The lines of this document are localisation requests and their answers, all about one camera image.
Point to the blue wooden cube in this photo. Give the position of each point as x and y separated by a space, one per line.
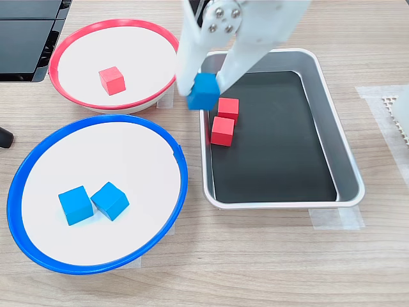
110 203
76 208
204 94

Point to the wide translucent tape patch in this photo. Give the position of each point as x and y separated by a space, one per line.
377 96

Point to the red wooden cube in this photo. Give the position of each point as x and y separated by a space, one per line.
222 132
112 82
228 108

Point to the black electronic device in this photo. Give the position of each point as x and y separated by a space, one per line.
22 41

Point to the silver metal tray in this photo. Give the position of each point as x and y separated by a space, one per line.
332 144

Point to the red-rimmed white dish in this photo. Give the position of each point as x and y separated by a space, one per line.
143 57

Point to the blue-rimmed white dish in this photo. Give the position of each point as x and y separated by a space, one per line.
128 153

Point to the translucent tape strip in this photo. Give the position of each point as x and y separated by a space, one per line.
171 230
167 100
335 220
135 263

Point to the white mesh mat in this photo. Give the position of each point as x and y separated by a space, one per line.
388 103

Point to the small black rounded object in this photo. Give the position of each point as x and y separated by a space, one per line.
5 137

